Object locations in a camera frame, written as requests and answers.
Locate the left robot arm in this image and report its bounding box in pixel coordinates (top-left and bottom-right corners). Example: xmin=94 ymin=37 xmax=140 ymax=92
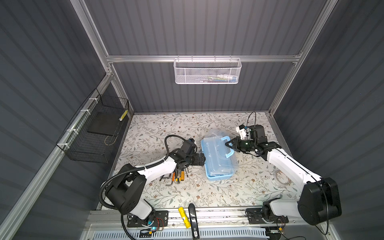
xmin=99 ymin=135 xmax=206 ymax=226

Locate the yellow marker on rail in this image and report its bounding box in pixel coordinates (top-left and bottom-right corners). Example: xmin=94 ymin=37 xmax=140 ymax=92
xmin=178 ymin=207 xmax=191 ymax=229

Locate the black wire basket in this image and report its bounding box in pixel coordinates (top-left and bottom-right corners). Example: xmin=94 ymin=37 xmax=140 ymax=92
xmin=57 ymin=91 xmax=130 ymax=164

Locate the black handle tool on rail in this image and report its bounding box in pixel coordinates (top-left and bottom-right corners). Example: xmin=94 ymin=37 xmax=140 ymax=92
xmin=188 ymin=203 xmax=200 ymax=240

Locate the black pad in basket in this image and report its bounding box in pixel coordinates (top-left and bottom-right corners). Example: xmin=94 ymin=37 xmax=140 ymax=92
xmin=87 ymin=112 xmax=122 ymax=137

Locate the blue plastic tool box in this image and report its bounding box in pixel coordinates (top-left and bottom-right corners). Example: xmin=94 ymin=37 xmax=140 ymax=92
xmin=201 ymin=130 xmax=239 ymax=181

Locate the clear tape roll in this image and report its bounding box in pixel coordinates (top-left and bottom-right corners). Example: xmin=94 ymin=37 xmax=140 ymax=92
xmin=274 ymin=170 xmax=292 ymax=187

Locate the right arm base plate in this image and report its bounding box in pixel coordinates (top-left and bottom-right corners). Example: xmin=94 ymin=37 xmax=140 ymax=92
xmin=245 ymin=208 xmax=289 ymax=225

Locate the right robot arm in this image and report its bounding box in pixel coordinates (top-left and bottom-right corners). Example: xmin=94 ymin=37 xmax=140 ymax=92
xmin=225 ymin=125 xmax=342 ymax=226

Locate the white wire mesh basket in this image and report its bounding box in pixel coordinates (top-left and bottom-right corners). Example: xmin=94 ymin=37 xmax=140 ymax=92
xmin=173 ymin=57 xmax=242 ymax=85

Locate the yellow tube in basket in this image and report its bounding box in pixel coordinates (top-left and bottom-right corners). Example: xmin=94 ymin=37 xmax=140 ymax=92
xmin=119 ymin=110 xmax=129 ymax=122

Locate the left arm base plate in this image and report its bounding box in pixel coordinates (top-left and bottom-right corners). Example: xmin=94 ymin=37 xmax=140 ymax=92
xmin=127 ymin=210 xmax=169 ymax=228

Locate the black yellow screwdriver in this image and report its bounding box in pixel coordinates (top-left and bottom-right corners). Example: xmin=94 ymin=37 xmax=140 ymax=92
xmin=179 ymin=170 xmax=185 ymax=181

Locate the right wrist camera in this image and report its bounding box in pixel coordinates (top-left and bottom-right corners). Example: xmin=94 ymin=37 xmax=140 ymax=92
xmin=236 ymin=125 xmax=249 ymax=140

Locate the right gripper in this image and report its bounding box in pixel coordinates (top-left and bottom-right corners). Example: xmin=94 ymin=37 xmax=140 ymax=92
xmin=225 ymin=136 xmax=256 ymax=153

